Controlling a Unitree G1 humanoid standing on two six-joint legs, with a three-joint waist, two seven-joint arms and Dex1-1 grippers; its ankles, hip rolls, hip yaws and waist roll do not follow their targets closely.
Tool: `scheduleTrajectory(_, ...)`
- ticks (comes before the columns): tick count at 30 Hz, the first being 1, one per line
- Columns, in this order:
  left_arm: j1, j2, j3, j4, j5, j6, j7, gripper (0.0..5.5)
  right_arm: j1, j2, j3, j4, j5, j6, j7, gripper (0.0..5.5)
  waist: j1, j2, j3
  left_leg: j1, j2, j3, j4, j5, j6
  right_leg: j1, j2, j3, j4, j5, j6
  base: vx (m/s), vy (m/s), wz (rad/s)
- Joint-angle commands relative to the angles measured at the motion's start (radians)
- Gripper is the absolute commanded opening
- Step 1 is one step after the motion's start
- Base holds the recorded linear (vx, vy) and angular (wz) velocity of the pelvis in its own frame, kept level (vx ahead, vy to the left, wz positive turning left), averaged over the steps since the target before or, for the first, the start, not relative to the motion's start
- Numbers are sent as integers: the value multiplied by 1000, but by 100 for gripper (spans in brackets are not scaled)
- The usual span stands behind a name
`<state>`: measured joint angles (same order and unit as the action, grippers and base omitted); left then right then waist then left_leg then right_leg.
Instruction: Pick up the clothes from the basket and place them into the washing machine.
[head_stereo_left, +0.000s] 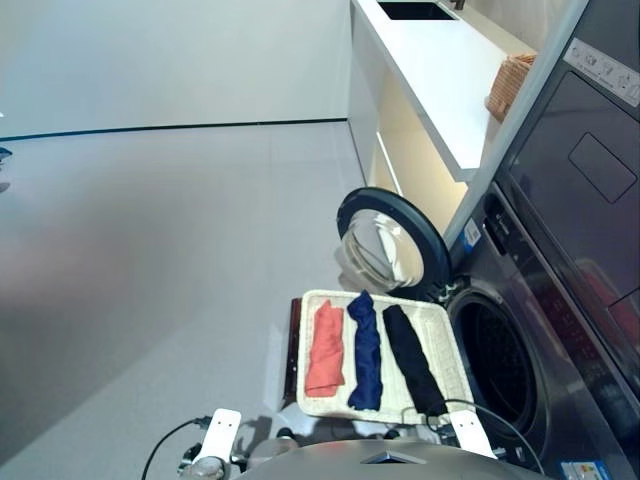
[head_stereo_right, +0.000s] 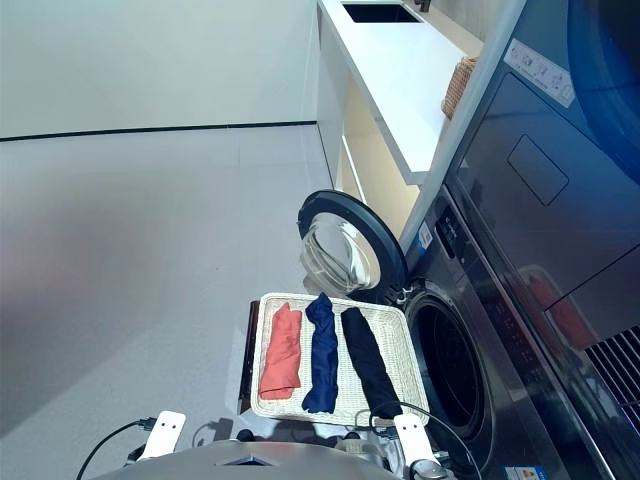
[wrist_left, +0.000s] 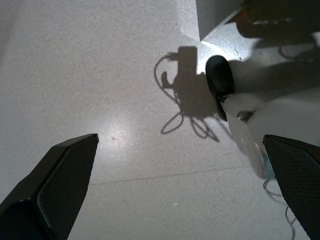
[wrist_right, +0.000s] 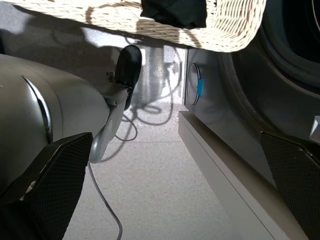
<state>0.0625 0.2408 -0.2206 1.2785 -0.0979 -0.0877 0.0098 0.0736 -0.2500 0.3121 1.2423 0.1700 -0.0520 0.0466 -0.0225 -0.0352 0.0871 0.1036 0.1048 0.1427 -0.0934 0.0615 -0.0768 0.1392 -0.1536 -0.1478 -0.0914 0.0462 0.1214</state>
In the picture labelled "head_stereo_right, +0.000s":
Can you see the navy blue cloth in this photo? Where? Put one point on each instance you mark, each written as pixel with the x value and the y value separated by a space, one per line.
pixel 322 350

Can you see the orange cloth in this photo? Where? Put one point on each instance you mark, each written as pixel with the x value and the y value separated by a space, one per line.
pixel 282 350

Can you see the black cloth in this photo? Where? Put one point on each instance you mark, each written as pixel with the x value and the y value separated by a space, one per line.
pixel 367 350

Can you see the round washing machine door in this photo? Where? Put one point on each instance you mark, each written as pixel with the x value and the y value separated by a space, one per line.
pixel 350 209

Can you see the pale woven basket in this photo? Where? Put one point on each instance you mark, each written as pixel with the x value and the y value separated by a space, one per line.
pixel 395 320

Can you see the small brown woven basket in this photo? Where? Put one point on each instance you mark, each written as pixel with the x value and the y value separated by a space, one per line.
pixel 459 87

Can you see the blue energy label sticker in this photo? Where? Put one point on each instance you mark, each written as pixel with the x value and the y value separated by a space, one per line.
pixel 424 237

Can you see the white counter cabinet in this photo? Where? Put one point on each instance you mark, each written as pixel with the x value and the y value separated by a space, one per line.
pixel 390 75

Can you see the grey stacked dryer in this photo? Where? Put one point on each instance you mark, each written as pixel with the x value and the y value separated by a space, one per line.
pixel 540 240

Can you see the black sink basin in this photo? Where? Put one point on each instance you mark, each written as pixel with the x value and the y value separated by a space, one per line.
pixel 380 12

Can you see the silver robot body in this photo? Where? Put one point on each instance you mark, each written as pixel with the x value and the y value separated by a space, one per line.
pixel 200 465

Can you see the white instruction sticker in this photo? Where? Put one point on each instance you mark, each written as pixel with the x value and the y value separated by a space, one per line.
pixel 540 72

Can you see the white warning label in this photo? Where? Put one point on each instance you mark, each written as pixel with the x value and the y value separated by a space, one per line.
pixel 525 472

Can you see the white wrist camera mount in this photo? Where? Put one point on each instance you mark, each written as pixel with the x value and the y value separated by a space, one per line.
pixel 412 435
pixel 165 432

